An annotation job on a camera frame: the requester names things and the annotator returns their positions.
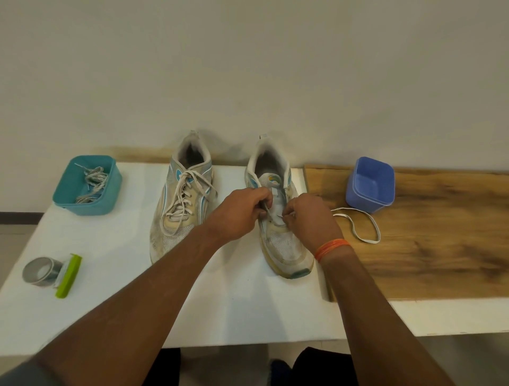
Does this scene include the person's right hand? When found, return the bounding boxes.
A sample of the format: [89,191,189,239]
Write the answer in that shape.
[281,194,345,255]

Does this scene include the person's left hand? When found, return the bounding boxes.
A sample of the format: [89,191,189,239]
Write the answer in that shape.
[205,187,274,244]

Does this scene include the worn white sneaker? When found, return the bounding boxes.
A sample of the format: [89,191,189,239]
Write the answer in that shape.
[149,131,218,265]
[244,135,315,279]

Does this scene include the white lace of sneaker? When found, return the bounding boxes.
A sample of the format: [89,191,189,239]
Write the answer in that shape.
[160,169,218,238]
[258,198,382,244]

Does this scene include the person's left forearm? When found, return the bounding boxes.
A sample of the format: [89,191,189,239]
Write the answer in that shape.
[31,230,223,386]

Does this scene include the person's right forearm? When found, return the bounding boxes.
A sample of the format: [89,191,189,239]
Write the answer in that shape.
[320,248,454,386]

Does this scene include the orange thread wristband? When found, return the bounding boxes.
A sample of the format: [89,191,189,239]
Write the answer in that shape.
[314,238,354,263]

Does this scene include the blue plastic container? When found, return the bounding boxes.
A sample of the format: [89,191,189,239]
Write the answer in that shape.
[345,156,396,214]

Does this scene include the black trousers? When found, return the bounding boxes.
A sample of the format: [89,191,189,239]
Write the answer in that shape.
[143,346,358,386]

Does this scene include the teal plastic container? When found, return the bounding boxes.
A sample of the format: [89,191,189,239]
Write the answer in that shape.
[52,155,123,217]

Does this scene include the green utility cutter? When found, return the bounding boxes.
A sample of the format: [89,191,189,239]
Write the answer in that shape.
[54,253,83,300]

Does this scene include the grey tape roll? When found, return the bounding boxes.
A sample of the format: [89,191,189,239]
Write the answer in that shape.
[22,257,64,288]

